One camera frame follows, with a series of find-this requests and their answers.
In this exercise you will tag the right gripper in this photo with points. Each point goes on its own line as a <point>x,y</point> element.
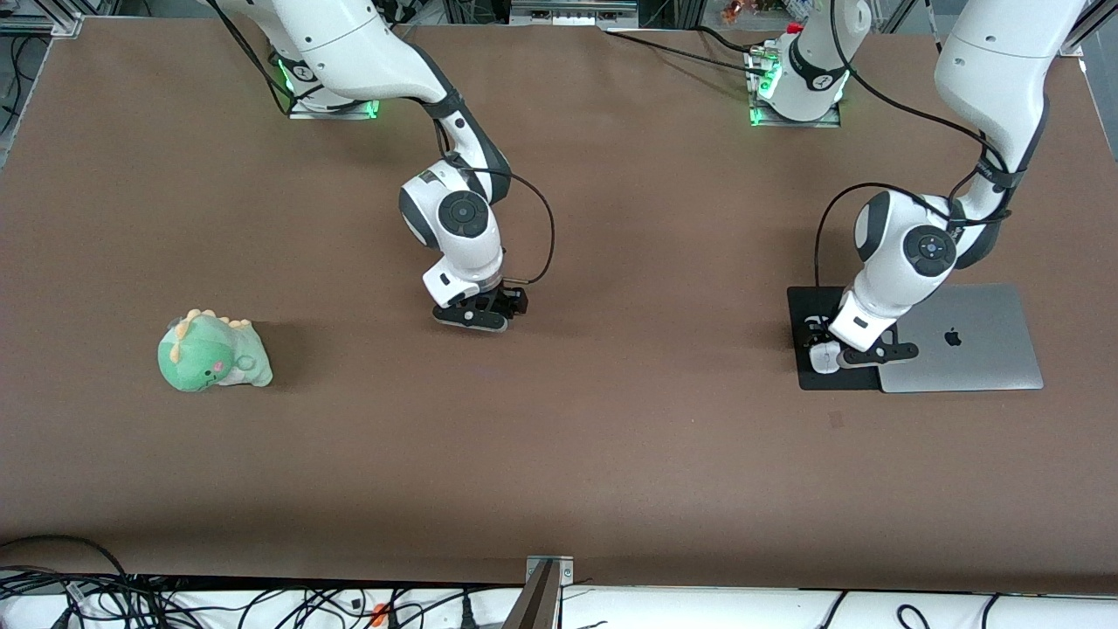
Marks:
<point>509,298</point>

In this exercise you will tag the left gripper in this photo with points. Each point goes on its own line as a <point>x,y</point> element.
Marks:
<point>819,335</point>

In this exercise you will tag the white computer mouse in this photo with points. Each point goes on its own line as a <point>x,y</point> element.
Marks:
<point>824,356</point>

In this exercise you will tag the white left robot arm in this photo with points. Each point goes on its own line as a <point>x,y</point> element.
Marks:
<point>996,70</point>

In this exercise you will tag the black mouse pad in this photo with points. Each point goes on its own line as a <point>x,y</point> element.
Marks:
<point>830,380</point>

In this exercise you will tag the silver laptop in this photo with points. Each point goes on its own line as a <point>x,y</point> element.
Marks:
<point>987,349</point>

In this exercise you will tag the grey metal box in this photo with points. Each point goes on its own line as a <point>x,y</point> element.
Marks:
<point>572,16</point>

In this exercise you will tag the green dinosaur plush toy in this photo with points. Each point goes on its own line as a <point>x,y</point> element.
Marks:
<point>205,358</point>

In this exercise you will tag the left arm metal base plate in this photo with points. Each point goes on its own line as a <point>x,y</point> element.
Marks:
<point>795,123</point>

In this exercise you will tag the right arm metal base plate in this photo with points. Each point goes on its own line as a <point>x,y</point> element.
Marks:
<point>332,111</point>

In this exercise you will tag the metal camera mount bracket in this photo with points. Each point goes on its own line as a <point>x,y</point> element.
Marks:
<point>537,603</point>

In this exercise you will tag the aluminium frame profile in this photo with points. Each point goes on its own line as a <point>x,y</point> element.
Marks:
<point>44,22</point>
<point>1073,42</point>

